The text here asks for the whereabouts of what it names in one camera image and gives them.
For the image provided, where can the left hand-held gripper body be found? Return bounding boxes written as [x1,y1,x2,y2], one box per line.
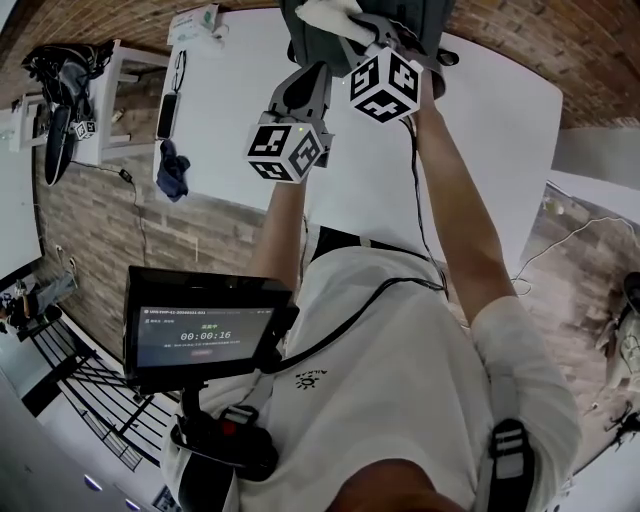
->
[243,62,335,186]

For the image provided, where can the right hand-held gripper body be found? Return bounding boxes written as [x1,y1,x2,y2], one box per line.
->
[341,13,424,125]

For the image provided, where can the dark grey backpack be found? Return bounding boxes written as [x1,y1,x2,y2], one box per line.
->
[277,0,460,99]

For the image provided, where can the white cloth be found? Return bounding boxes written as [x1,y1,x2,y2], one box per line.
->
[294,0,377,47]

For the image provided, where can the person's left forearm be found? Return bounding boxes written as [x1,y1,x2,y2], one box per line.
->
[247,182,309,291]

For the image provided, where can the person's right forearm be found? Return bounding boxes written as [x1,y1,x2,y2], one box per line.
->
[412,104,519,326]

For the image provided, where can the crumpled dark blue cloth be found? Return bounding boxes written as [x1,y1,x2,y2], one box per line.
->
[155,139,192,204]

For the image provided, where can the person's black shorts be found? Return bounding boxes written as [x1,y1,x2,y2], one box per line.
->
[309,224,431,264]

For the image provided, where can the black smartphone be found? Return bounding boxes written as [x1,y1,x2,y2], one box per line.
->
[156,92,180,140]

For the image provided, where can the black eyeglasses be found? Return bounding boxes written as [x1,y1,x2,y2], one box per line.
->
[173,49,189,94]

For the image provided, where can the white green tissue pack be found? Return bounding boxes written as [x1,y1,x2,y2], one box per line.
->
[167,3,231,46]

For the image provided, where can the white side table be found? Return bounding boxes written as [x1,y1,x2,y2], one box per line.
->
[69,38,171,166]

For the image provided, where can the black chest-mounted monitor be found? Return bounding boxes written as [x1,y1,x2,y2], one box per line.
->
[123,265,300,394]

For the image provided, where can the black equipment pile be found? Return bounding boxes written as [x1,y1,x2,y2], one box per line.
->
[20,42,116,187]

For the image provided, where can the person's white t-shirt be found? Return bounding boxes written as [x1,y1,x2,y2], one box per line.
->
[159,244,584,512]

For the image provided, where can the small white stand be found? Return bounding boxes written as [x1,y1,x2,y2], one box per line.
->
[7,97,49,154]

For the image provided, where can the black metal railing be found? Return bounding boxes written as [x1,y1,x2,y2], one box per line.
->
[17,319,176,474]

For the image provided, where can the person's face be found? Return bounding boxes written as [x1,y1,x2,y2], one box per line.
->
[339,459,476,512]

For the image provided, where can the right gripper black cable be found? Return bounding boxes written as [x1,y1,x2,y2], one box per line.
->
[407,117,451,301]

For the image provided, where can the black cable across shirt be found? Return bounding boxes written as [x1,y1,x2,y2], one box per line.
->
[259,277,446,374]

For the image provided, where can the long white floor cable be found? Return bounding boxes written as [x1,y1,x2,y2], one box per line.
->
[509,199,640,301]

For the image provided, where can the black monitor mount clamp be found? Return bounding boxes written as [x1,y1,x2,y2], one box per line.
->
[169,382,279,481]

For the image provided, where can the grey black shoulder strap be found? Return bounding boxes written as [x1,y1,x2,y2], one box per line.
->
[487,418,536,501]
[164,449,241,512]

